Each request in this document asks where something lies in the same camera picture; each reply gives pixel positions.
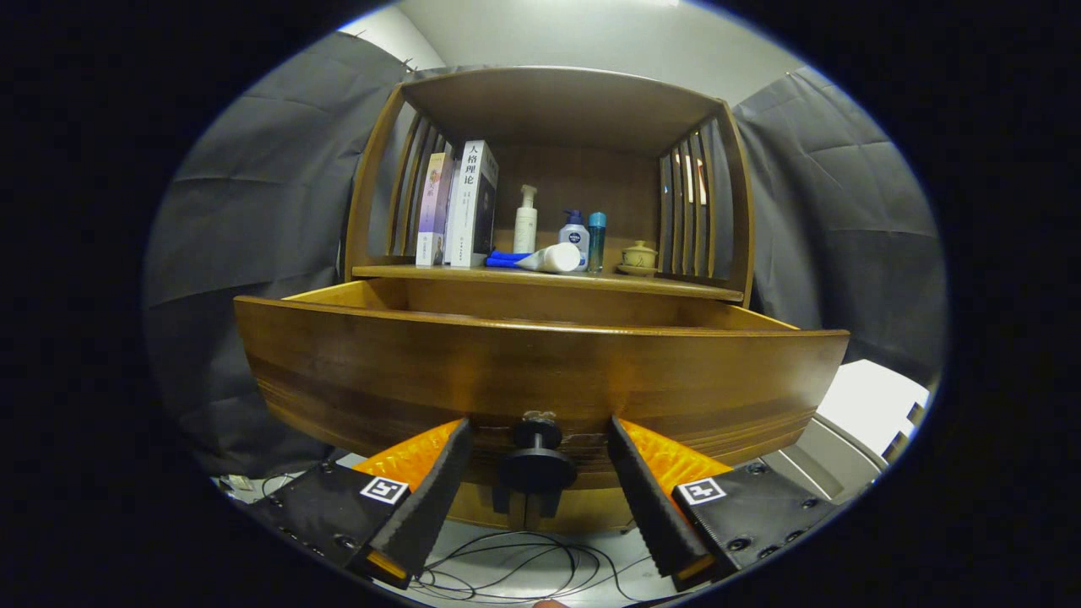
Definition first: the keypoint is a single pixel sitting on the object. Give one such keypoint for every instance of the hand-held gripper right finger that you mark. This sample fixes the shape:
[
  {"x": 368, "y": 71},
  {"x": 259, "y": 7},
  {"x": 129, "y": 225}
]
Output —
[{"x": 650, "y": 507}]

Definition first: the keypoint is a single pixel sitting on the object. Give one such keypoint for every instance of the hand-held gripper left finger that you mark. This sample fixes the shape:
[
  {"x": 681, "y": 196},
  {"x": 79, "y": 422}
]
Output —
[{"x": 435, "y": 498}]

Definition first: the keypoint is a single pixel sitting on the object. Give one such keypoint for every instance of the wooden drawer with black knob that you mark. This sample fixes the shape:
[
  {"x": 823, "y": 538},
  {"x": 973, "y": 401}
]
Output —
[{"x": 549, "y": 371}]

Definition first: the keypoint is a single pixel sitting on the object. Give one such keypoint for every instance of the white and green tube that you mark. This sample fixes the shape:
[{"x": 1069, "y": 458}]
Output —
[{"x": 553, "y": 257}]

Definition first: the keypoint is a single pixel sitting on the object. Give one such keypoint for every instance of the wooden cabinet door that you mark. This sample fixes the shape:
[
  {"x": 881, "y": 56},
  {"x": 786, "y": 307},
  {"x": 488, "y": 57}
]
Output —
[
  {"x": 591, "y": 515},
  {"x": 477, "y": 511}
]

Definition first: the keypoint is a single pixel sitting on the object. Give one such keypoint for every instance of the wooden countertop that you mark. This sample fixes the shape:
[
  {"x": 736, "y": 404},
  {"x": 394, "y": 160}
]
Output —
[{"x": 473, "y": 272}]

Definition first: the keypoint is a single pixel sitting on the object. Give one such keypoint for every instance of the brown wooden cabinet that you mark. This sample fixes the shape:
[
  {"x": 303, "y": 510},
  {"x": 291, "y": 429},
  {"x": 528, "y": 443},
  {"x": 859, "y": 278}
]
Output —
[{"x": 574, "y": 177}]

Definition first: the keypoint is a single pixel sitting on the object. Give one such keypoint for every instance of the grey ribbed panel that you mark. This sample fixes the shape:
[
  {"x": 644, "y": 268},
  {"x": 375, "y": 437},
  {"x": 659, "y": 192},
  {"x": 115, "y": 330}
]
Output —
[{"x": 832, "y": 464}]

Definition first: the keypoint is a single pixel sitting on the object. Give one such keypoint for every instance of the white board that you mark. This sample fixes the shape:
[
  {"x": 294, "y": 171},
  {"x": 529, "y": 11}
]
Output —
[{"x": 870, "y": 405}]

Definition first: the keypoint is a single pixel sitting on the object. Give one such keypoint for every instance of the yellow ceramic lidded teacup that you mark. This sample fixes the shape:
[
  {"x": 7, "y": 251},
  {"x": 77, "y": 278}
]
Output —
[{"x": 638, "y": 257}]

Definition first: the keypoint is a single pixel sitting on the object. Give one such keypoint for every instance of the blue folded cloth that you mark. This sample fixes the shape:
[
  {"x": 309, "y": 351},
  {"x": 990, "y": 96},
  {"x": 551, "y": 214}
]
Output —
[{"x": 502, "y": 257}]

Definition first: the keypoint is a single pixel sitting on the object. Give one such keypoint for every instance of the teal transparent bottle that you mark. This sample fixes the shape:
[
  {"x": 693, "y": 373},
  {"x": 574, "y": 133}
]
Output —
[{"x": 597, "y": 245}]

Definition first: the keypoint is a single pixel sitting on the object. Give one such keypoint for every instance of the white bottle with blue cap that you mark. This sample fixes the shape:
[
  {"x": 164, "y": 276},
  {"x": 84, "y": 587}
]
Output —
[{"x": 576, "y": 232}]

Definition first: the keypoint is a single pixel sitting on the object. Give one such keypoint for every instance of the white pump bottle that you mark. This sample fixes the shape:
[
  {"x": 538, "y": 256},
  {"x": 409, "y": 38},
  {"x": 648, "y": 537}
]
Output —
[{"x": 525, "y": 228}]

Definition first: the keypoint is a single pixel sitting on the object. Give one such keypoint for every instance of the purple book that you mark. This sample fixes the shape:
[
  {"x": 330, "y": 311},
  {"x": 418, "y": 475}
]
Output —
[{"x": 432, "y": 211}]

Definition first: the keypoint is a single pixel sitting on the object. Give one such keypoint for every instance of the thick white book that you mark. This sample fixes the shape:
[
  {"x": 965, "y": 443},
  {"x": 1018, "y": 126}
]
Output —
[{"x": 464, "y": 211}]

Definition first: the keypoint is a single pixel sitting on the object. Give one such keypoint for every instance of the black backdrop cloth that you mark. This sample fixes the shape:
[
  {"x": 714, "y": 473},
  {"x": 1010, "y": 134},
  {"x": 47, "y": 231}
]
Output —
[{"x": 253, "y": 253}]

